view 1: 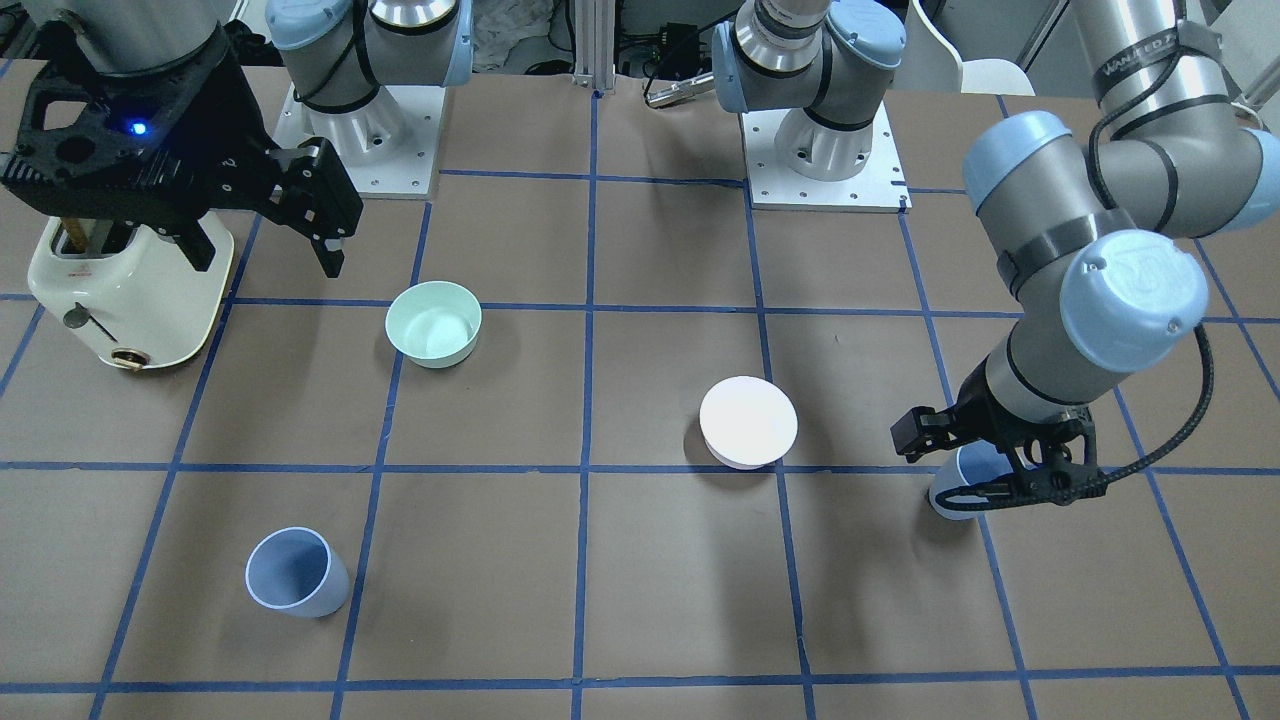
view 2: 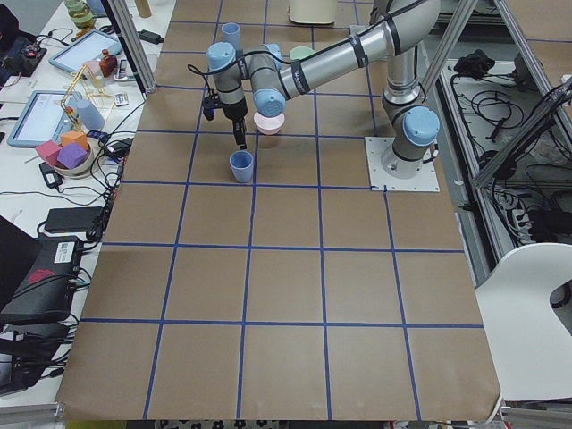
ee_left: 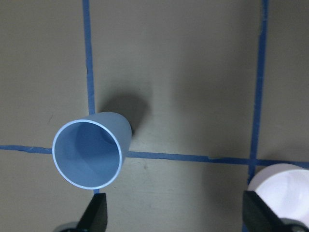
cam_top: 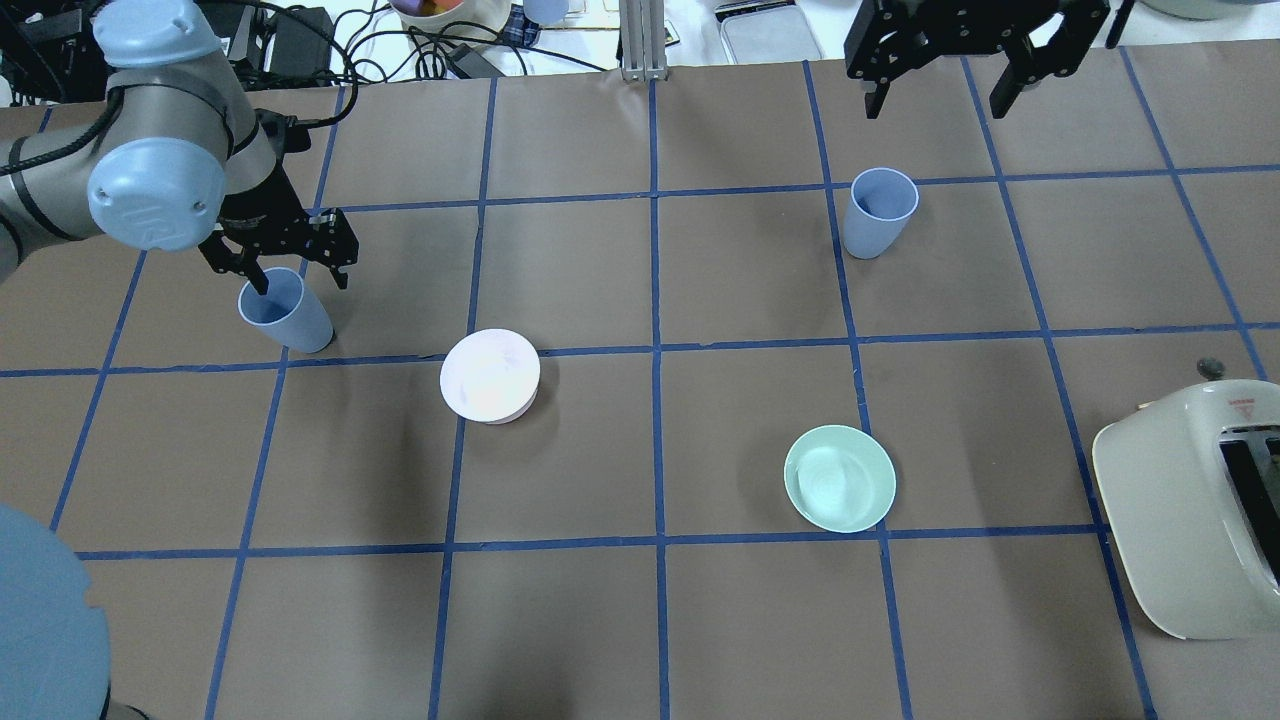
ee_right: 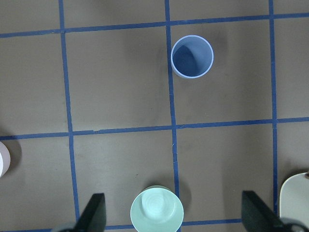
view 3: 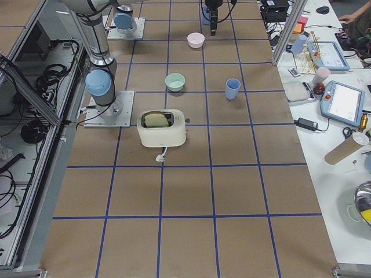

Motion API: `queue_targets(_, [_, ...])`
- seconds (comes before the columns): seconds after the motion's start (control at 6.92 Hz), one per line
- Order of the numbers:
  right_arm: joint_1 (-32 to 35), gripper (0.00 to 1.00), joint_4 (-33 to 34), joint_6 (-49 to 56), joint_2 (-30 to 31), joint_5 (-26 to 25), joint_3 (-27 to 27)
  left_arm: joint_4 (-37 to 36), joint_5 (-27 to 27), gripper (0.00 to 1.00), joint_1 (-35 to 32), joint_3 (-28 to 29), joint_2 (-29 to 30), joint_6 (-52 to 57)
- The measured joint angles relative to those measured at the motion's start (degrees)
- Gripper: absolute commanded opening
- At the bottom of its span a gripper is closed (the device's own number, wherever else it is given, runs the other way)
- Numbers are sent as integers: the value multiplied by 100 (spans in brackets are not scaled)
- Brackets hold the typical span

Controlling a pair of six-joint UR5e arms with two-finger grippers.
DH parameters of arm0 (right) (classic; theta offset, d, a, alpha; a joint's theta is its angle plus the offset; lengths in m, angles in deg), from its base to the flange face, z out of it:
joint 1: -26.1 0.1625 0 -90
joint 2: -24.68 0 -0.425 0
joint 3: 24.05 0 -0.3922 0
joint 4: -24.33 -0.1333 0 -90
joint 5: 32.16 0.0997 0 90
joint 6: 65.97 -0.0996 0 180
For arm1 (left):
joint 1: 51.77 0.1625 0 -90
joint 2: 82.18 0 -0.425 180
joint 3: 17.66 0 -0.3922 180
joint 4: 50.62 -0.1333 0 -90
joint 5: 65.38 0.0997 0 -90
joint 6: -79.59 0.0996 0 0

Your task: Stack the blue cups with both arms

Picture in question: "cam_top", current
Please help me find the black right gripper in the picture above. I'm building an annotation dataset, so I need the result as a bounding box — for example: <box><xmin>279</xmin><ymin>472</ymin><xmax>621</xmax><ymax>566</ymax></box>
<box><xmin>844</xmin><ymin>1</ymin><xmax>1111</xmax><ymax>119</ymax></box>

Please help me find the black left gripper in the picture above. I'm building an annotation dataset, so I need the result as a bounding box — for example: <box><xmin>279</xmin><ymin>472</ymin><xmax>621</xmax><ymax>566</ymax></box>
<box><xmin>198</xmin><ymin>190</ymin><xmax>358</xmax><ymax>296</ymax></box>

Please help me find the carried blue plastic cup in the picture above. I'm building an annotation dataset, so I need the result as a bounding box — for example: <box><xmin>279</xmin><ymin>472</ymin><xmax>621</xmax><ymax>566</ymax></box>
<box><xmin>236</xmin><ymin>266</ymin><xmax>337</xmax><ymax>354</ymax></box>

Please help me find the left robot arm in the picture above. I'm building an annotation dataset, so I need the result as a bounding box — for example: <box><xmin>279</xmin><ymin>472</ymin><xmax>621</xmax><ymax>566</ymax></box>
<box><xmin>1</xmin><ymin>1</ymin><xmax>358</xmax><ymax>293</ymax></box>

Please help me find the black power adapter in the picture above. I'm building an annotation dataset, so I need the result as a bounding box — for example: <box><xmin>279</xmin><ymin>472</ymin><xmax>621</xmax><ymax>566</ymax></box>
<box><xmin>268</xmin><ymin>6</ymin><xmax>333</xmax><ymax>81</ymax></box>

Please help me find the white bowl with items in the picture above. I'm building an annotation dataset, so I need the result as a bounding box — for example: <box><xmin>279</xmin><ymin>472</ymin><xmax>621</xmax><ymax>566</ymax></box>
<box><xmin>388</xmin><ymin>1</ymin><xmax>513</xmax><ymax>40</ymax></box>

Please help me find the black electronics box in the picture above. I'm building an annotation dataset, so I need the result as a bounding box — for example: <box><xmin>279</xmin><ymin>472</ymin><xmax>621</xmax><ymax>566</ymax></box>
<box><xmin>1</xmin><ymin>1</ymin><xmax>109</xmax><ymax>106</ymax></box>

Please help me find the light blue cup on desk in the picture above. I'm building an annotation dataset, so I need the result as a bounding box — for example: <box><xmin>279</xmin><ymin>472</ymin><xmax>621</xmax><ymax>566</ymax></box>
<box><xmin>522</xmin><ymin>0</ymin><xmax>570</xmax><ymax>27</ymax></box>

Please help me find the mint green bowl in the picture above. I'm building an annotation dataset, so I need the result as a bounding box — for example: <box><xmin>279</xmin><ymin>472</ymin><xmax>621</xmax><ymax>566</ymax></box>
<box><xmin>783</xmin><ymin>424</ymin><xmax>899</xmax><ymax>534</ymax></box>

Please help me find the cream white toaster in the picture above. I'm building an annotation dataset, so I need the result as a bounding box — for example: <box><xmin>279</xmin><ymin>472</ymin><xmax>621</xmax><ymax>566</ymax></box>
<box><xmin>1091</xmin><ymin>379</ymin><xmax>1279</xmax><ymax>641</ymax></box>

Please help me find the aluminium frame post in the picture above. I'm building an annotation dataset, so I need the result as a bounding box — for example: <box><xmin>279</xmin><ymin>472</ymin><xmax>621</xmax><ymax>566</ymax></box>
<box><xmin>618</xmin><ymin>0</ymin><xmax>669</xmax><ymax>83</ymax></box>

